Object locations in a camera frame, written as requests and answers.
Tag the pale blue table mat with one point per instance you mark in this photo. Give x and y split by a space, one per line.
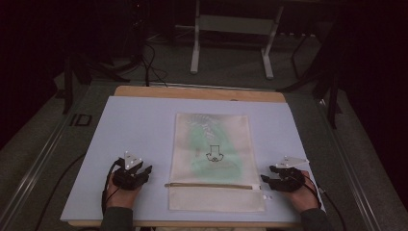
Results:
134 128

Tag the white metal stand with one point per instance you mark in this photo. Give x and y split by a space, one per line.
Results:
237 25

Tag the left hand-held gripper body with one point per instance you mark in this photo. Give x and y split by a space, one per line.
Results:
128 178

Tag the person's left hand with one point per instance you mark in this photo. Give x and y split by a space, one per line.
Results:
122 198

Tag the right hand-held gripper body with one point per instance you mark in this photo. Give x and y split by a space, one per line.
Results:
288 181

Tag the cream mesh zipper bag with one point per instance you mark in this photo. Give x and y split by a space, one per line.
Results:
218 199

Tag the black floor stand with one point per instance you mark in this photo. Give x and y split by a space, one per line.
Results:
332 93

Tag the person's right hand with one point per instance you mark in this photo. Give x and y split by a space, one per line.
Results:
304 197

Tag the green cloth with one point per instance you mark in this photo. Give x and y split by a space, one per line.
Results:
198 141

